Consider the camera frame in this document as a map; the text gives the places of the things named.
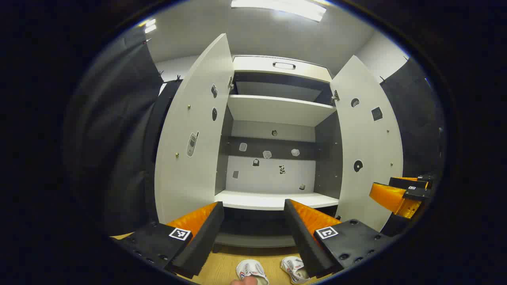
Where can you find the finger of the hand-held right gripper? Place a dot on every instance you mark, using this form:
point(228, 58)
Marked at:
point(416, 193)
point(408, 183)

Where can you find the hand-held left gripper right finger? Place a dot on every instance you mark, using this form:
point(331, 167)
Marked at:
point(303, 241)

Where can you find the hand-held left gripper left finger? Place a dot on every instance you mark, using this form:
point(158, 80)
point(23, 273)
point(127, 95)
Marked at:
point(206, 237)

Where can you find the white canvas shoe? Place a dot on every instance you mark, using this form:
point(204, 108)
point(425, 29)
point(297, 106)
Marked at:
point(251, 269)
point(295, 269)

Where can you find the white shoe cabinet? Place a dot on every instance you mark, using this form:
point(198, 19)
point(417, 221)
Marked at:
point(277, 109)

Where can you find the metal cabinet door hinge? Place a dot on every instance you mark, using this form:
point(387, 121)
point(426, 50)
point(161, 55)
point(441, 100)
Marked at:
point(335, 95)
point(231, 83)

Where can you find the large ceiling light panel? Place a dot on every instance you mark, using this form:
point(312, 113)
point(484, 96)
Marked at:
point(277, 8)

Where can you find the small ceiling light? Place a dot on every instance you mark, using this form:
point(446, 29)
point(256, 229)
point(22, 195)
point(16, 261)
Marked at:
point(150, 26)

